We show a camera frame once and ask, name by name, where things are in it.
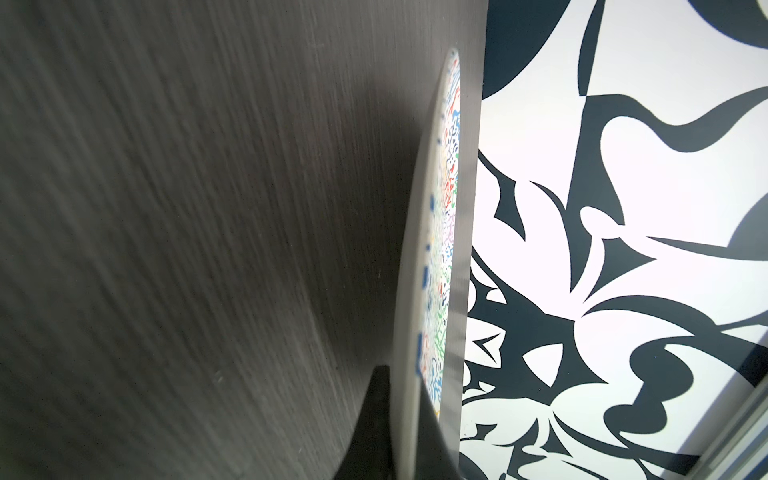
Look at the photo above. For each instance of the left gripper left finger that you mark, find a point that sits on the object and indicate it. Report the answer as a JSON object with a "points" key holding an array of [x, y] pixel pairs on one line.
{"points": [[369, 454]]}

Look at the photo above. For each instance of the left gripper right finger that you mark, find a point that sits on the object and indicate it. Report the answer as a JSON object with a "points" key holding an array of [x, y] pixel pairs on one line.
{"points": [[433, 461]]}

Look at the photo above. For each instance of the colourful squiggle pattern plate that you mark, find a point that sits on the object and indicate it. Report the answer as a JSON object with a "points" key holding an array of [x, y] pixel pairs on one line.
{"points": [[425, 273]]}

